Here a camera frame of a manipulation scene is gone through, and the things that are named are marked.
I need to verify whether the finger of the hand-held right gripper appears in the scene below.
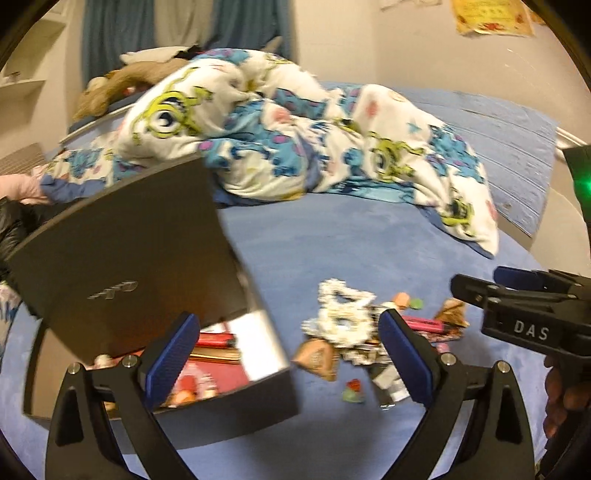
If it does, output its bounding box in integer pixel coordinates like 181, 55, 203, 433
493, 266, 583, 292
450, 273, 579, 311

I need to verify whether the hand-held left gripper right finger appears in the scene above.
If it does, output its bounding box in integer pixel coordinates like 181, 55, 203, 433
378, 308, 536, 480

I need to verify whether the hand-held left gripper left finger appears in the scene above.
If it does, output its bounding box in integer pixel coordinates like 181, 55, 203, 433
46, 312, 201, 480

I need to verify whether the pink pen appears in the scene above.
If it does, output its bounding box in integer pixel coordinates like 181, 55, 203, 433
401, 316, 457, 334

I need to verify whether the white scrunchie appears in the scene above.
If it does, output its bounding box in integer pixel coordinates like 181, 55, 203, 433
318, 278, 376, 315

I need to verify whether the black storage box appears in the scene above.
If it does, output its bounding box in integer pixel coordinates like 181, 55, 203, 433
6, 154, 302, 450

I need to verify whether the person's right hand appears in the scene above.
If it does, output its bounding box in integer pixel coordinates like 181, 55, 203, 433
543, 357, 581, 440

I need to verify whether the silver white packet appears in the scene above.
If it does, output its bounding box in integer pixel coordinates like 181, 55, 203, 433
368, 364, 411, 408

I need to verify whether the brown snack packet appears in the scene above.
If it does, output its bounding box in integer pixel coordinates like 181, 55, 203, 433
292, 338, 341, 382
433, 298, 470, 328

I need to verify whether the pink card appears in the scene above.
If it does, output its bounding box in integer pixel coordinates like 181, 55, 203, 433
170, 359, 251, 408

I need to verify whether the red candy bar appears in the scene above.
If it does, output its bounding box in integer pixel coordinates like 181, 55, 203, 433
195, 331, 237, 350

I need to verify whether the small red green candy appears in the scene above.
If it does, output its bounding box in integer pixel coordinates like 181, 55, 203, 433
341, 378, 366, 403

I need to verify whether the white heart garland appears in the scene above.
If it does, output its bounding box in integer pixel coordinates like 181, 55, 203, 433
301, 308, 378, 348

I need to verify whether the light blue bed mat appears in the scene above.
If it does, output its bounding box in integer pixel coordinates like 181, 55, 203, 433
323, 82, 560, 237

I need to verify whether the black jacket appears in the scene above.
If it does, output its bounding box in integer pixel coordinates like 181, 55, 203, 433
0, 198, 44, 280

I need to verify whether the pink cloth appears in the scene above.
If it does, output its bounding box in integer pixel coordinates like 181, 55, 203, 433
0, 173, 49, 205

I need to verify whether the printed blanket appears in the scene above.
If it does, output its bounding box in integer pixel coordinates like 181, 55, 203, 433
39, 46, 502, 258

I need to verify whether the brown plush toy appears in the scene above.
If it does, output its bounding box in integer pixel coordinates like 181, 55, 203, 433
73, 61, 186, 121

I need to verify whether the blue curtain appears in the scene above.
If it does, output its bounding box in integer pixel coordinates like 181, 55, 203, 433
82, 0, 297, 85

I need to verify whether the yellow wall poster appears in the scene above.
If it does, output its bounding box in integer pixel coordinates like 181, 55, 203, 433
450, 0, 537, 38

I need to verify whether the white wall shelf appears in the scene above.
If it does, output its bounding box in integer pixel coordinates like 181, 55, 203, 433
0, 11, 68, 95

